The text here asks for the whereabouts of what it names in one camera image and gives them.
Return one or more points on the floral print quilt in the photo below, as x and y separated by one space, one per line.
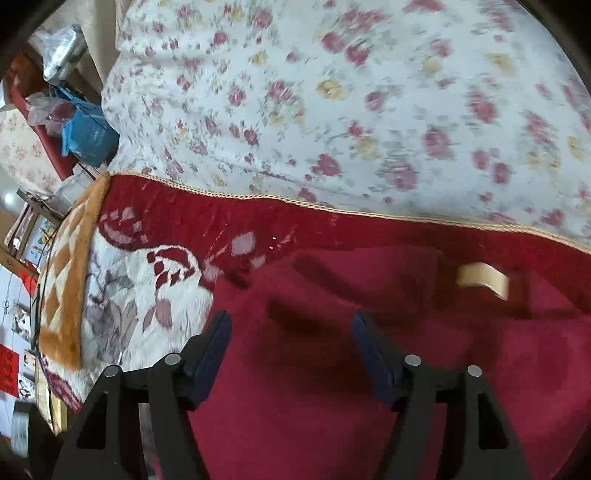
323 138

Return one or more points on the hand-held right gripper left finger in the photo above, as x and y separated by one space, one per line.
210 364

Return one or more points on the wooden rack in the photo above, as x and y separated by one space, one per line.
32 217

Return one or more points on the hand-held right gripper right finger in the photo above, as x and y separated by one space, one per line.
374 360

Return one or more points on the clear plastic bag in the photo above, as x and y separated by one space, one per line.
46 113

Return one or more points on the orange checkered plush blanket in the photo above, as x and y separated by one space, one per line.
69 258

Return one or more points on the blue plastic bag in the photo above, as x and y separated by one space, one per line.
87 134

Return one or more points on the red chair frame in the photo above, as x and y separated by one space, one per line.
55 157

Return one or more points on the silver plastic bag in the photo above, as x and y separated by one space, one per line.
62 50

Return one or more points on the red and white plush blanket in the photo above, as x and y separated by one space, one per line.
138 277

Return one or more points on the floral cushion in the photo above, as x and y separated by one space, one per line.
23 152

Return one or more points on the dark red fleece garment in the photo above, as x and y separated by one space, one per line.
300 415

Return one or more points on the sheet of printed photos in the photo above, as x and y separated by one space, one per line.
18 323

